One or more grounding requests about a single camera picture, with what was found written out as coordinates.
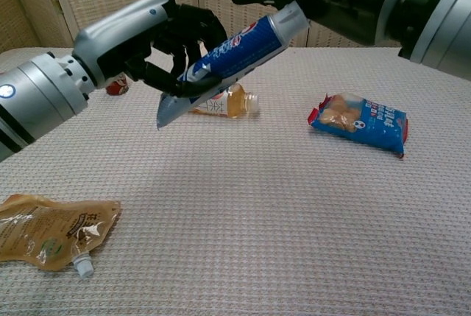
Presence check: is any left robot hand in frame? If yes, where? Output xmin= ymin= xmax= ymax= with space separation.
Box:
xmin=72 ymin=0 xmax=229 ymax=99

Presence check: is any blue white toothpaste tube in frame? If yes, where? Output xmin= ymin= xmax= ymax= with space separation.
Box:
xmin=155 ymin=1 xmax=310 ymax=133

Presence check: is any red soda can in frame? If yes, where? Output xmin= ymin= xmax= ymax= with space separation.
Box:
xmin=105 ymin=76 xmax=130 ymax=96

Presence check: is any blue snack bag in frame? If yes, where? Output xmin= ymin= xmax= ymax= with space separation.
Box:
xmin=307 ymin=92 xmax=411 ymax=159

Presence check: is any peach tea plastic bottle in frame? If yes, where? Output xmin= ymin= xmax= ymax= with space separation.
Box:
xmin=187 ymin=82 xmax=261 ymax=119

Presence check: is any brown spout pouch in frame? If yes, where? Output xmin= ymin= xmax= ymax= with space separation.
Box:
xmin=0 ymin=193 xmax=122 ymax=278

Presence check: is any white woven tablecloth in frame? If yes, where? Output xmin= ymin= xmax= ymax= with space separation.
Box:
xmin=0 ymin=46 xmax=471 ymax=316

